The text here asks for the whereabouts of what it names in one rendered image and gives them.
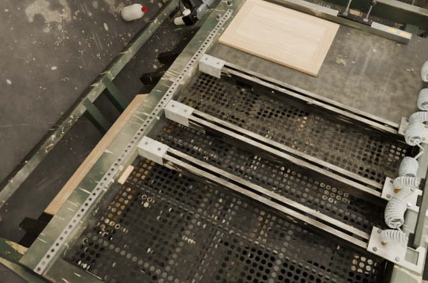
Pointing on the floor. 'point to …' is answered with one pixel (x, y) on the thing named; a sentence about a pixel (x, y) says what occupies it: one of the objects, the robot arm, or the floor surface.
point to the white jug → (133, 12)
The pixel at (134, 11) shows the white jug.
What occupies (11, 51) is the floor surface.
